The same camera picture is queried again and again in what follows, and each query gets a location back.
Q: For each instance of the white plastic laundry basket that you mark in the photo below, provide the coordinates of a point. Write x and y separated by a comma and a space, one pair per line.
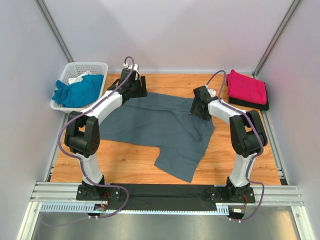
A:
73, 70

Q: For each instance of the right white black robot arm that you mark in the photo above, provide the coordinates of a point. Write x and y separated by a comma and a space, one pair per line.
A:
248, 136

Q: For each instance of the aluminium corner post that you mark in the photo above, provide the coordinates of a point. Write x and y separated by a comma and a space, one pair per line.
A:
44, 10
293, 7

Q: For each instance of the folded magenta t-shirt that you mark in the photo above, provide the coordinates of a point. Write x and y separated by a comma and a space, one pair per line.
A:
246, 88

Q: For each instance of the wrist white camera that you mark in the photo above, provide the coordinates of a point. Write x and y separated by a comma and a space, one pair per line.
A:
211, 92
135, 67

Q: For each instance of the aluminium front rail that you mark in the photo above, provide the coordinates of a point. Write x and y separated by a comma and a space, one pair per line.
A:
274, 195

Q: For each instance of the grey-blue t-shirt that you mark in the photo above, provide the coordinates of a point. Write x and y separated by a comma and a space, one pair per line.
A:
162, 121

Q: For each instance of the right aluminium corner post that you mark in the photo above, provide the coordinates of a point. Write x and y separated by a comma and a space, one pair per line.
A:
293, 7

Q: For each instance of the left aluminium corner post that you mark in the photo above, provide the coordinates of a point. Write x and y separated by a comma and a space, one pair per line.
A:
44, 10

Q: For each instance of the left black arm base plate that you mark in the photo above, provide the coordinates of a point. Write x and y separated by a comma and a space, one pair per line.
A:
112, 195

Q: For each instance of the black base cloth strip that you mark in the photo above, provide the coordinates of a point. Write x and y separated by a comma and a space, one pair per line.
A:
169, 197

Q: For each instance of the teal blue t-shirt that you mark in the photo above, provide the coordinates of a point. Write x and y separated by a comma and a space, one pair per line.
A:
78, 94

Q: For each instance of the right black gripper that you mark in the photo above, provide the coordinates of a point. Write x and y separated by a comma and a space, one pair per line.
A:
193, 111

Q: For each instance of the folded black t-shirt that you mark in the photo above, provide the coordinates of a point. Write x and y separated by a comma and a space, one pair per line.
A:
250, 105

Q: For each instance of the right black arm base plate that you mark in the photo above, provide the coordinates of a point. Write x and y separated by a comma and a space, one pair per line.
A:
225, 194

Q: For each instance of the white slotted cable duct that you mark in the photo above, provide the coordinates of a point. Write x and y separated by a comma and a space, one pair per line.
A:
92, 208

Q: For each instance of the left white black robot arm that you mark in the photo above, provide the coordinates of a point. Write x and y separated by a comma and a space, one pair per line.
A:
82, 134

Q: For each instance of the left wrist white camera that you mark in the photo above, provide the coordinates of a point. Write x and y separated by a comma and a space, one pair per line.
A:
135, 67

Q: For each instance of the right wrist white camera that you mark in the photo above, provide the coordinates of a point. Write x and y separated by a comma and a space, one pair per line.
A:
211, 92

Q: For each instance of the white t-shirt in basket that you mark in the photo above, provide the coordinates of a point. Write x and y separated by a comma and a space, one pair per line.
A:
78, 78

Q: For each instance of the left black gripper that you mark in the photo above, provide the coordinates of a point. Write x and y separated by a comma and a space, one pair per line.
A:
142, 91

